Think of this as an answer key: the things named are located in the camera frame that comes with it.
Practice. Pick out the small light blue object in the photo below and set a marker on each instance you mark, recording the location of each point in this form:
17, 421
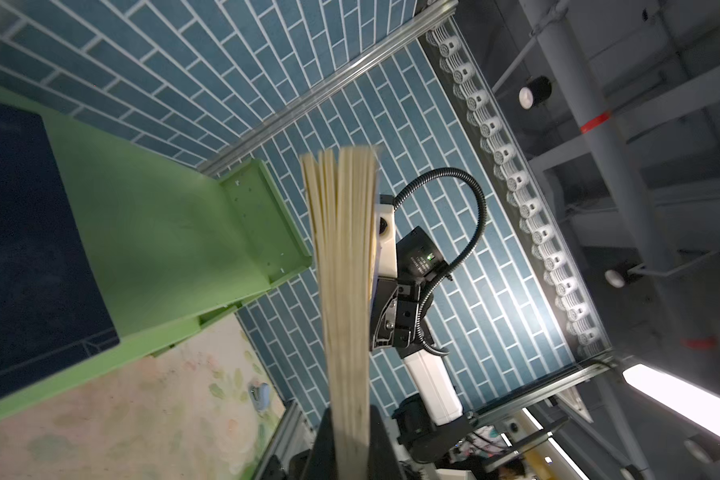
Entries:
260, 396

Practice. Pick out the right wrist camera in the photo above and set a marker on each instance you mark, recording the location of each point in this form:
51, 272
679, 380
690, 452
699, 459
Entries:
386, 251

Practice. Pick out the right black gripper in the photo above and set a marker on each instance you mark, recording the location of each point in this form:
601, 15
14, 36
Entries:
394, 315

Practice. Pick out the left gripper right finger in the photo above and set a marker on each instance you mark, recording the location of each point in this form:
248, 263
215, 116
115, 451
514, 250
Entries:
382, 461

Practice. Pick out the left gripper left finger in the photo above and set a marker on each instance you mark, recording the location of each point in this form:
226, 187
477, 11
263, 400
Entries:
321, 461

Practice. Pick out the green wooden two-tier shelf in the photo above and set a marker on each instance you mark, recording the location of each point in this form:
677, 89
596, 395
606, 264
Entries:
169, 247

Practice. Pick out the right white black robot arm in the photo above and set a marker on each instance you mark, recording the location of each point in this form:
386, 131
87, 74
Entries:
408, 271

